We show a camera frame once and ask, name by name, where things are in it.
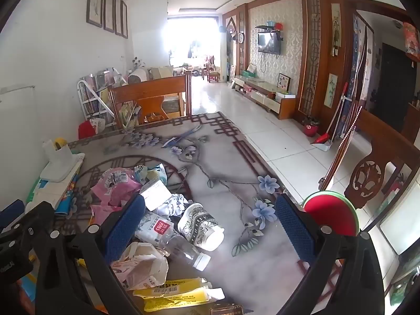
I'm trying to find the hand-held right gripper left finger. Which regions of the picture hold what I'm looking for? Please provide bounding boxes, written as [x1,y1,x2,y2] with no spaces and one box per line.
[34,193,145,315]

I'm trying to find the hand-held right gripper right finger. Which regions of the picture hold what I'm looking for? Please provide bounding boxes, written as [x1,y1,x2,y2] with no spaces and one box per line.
[275,195,385,315]

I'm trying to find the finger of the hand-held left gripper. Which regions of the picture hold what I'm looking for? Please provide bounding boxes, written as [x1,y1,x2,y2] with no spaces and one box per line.
[7,201,56,246]
[0,199,26,227]

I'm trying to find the pink plastic wrapper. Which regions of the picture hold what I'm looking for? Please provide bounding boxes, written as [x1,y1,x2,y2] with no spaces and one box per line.
[89,171,142,219]

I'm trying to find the red bin with green rim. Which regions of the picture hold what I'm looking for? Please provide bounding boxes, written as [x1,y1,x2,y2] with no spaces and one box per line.
[302,190,360,237]

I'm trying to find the beige paper bag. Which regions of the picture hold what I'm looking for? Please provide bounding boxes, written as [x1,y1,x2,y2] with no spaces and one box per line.
[111,242,169,291]

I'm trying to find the pink printed snack bag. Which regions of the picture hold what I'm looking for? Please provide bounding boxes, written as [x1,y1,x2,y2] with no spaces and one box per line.
[99,167,133,191]

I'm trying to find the white folded paper sheets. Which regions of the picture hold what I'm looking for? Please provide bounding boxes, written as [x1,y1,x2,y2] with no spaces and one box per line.
[24,171,71,215]

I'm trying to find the white paper slip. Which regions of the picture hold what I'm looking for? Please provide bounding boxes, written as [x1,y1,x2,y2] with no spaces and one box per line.
[140,180,178,211]

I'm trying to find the clear plastic wrapper pile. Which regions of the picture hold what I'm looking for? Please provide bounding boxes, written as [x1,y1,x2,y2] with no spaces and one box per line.
[135,213,211,271]

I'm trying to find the white plastic stand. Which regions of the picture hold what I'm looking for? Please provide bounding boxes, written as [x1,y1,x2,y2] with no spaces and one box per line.
[40,139,86,183]

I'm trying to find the black-and-white printed paper cup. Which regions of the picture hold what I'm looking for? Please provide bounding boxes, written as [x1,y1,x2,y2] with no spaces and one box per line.
[177,203,226,251]

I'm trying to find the yellow plastic wrapper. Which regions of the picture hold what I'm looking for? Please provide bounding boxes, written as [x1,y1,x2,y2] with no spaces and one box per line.
[132,277,227,314]

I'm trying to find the red dustpan with broom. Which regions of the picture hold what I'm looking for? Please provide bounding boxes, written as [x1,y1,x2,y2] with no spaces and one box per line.
[310,82,350,152]

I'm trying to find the carved-back wooden chair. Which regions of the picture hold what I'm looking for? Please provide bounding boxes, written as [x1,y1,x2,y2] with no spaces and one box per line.
[318,105,420,233]

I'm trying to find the red bag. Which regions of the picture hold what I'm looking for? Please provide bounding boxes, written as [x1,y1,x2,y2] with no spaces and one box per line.
[78,120,101,140]

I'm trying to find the red floor pot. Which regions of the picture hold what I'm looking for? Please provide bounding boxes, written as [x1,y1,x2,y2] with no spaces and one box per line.
[302,116,321,137]

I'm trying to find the white book rack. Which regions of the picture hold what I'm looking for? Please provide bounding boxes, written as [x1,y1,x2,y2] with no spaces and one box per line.
[77,67,119,122]

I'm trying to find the plain-backed wooden chair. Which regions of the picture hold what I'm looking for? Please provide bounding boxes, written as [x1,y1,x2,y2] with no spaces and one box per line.
[108,73,192,127]

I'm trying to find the long television cabinet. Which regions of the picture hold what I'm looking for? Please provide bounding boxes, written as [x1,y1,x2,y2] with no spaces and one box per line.
[230,75,296,120]

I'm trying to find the small hanging scroll painting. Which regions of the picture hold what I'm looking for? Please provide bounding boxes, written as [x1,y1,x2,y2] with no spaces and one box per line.
[325,73,338,108]

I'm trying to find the wooden sofa with cushions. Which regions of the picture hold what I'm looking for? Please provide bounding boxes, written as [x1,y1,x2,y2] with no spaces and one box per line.
[126,65,188,83]

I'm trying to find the small wooden chair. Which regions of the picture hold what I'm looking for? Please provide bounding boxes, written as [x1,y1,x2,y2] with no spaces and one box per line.
[205,62,220,84]

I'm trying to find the dark entrance door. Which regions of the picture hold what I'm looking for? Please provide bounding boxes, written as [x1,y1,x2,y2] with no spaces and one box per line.
[372,41,411,132]

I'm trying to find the tall hanging scroll painting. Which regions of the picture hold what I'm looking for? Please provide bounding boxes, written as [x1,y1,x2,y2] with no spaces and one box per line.
[330,3,342,56]

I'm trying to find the red hanging decoration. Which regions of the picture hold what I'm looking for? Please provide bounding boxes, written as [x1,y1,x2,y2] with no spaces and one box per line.
[403,22,420,62]

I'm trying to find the white bead cord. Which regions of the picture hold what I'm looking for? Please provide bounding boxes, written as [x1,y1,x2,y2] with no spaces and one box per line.
[328,107,361,171]

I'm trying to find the blue patterned wall hanging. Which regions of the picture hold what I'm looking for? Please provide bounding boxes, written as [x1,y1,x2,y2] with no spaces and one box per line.
[348,13,375,106]

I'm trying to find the wall-mounted television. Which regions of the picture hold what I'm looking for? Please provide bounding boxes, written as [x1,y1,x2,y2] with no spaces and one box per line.
[258,32,281,55]

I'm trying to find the wall shelf with bowls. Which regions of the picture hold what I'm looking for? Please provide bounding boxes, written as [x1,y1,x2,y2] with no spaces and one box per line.
[255,21,284,35]

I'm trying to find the framed wall picture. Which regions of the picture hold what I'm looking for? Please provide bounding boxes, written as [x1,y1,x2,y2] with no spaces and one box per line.
[121,0,129,39]
[103,0,115,33]
[114,0,123,36]
[86,0,106,28]

